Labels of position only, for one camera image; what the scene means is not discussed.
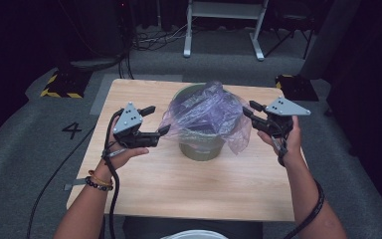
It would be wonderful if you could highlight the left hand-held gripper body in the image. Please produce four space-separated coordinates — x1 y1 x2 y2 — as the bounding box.
112 101 160 149

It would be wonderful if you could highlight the grey tape strip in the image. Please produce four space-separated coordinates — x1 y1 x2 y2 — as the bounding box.
63 177 88 192

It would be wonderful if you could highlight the white metal stand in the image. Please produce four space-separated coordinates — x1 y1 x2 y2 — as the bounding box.
182 0 270 62

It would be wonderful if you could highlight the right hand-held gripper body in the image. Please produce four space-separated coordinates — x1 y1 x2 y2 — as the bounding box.
252 96 312 139

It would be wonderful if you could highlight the person's right hand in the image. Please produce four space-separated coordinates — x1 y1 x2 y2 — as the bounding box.
256 115 305 167

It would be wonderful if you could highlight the dark beaded bracelet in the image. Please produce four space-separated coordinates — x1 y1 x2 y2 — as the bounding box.
84 175 114 192

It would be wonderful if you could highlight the tangle of floor cables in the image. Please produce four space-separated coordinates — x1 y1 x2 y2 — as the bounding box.
131 22 193 52

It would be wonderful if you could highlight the black hanging cable bundle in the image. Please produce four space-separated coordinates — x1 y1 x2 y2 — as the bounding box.
116 33 136 81

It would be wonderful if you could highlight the grey column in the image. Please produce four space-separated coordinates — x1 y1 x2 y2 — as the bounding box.
298 0 363 81

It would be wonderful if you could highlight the orange cord bracelet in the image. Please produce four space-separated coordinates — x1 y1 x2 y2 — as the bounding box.
88 169 113 187

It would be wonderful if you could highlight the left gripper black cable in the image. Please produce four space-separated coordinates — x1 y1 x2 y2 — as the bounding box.
100 109 124 239

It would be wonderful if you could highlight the yellow black striped base plate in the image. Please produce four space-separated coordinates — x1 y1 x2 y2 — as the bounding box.
275 74 320 103
40 69 93 100

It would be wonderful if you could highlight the white round object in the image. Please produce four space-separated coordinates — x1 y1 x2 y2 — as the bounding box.
159 229 229 239

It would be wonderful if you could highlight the black tripod stand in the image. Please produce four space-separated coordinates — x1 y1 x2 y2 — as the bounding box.
264 11 316 61

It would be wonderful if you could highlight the person's left hand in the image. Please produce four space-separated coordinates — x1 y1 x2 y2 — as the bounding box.
94 116 150 181

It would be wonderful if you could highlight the purple plastic bag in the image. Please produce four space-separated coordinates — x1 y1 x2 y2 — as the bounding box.
158 80 254 156

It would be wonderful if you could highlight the green plastic bucket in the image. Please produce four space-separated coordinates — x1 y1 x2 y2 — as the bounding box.
171 83 235 162

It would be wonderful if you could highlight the long black floor cable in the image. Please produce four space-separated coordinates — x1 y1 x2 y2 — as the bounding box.
25 123 97 239

